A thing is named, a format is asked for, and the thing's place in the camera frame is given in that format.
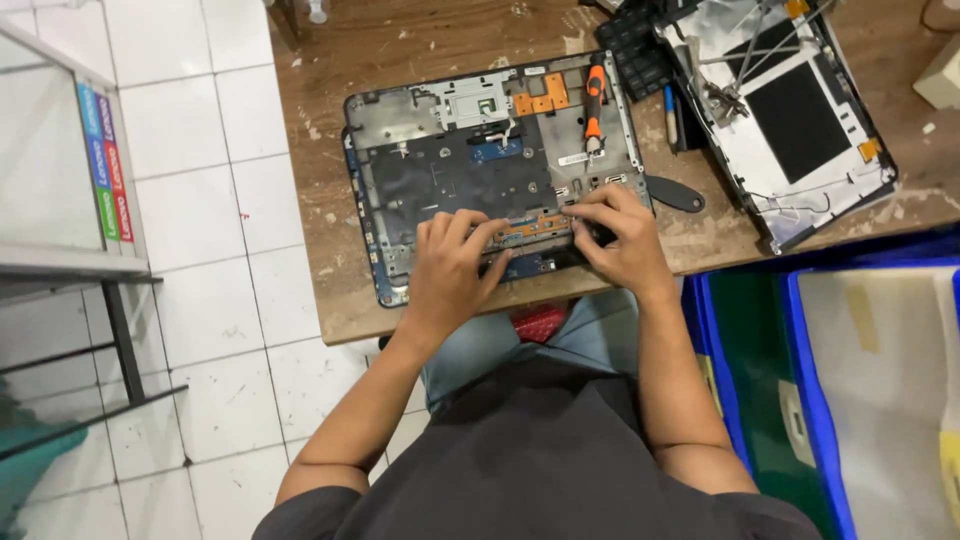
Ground black laptop keyboard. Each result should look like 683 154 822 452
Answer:
594 0 678 103

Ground light blue jeans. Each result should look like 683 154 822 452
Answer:
420 288 643 415

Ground black plastic pry tool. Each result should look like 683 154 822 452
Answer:
645 174 707 214

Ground blue and white pen tool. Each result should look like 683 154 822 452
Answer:
663 84 681 153

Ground orange and black screwdriver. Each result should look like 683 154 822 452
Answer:
582 63 609 159

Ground white box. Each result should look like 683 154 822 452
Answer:
912 51 960 113

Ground laptop base chassis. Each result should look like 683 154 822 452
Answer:
342 50 654 309

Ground dark grey t-shirt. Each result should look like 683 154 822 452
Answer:
251 351 824 540

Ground person's left hand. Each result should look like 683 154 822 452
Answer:
403 209 516 336

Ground blue crate with white panel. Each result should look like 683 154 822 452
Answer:
778 253 960 540

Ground person's right hand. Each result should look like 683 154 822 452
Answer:
560 183 678 303

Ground glass display cabinet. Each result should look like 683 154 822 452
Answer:
0 15 190 460

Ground blue crate with green lining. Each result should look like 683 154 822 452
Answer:
679 268 858 540

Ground orange flex circuit strip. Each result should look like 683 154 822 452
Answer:
493 213 573 243

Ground teal cloth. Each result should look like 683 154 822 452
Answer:
0 378 90 540

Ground red stool seat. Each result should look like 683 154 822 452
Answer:
510 303 573 345

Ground laptop lid back cover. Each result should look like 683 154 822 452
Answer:
652 0 900 255

